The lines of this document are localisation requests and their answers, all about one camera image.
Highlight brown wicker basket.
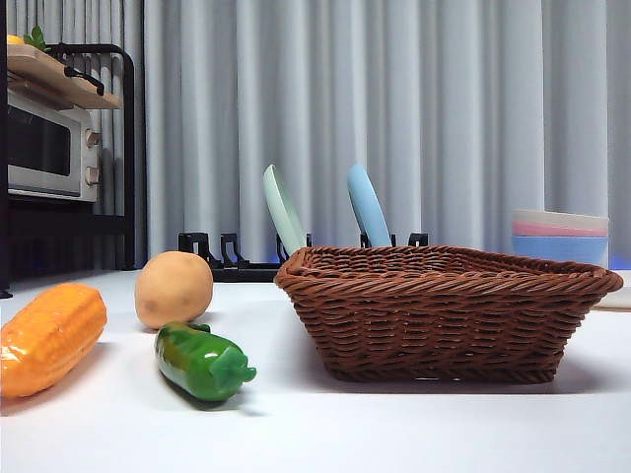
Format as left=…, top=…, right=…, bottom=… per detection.
left=273, top=244, right=625, bottom=384

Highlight tan potato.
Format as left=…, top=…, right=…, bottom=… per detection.
left=134, top=250, right=215, bottom=330

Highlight green cucumber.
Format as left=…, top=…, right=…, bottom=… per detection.
left=154, top=320, right=258, bottom=404

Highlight orange corn cob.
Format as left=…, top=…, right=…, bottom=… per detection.
left=0, top=283, right=108, bottom=399

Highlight pale green plate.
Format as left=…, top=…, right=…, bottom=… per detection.
left=262, top=164, right=309, bottom=257

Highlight pale blue plate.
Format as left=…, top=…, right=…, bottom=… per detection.
left=346, top=163, right=393, bottom=248

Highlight black plate rack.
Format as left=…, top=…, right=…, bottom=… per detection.
left=177, top=231, right=430, bottom=284

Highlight grey pleated curtain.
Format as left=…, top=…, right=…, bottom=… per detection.
left=6, top=0, right=631, bottom=272

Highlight pink bowl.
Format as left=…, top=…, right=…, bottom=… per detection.
left=512, top=220, right=609, bottom=238

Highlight blue bowl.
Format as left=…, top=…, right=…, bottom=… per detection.
left=511, top=235, right=609, bottom=270

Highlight white bowl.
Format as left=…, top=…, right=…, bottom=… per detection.
left=512, top=209, right=610, bottom=231

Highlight white toaster oven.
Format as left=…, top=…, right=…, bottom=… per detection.
left=6, top=88, right=104, bottom=204

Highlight wooden cutting board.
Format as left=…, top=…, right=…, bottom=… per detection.
left=6, top=46, right=123, bottom=110

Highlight white flat plate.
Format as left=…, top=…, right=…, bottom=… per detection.
left=591, top=268, right=631, bottom=312

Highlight green leaves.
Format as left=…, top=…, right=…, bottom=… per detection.
left=22, top=25, right=52, bottom=53

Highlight black metal shelf frame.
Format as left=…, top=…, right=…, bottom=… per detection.
left=0, top=0, right=137, bottom=300

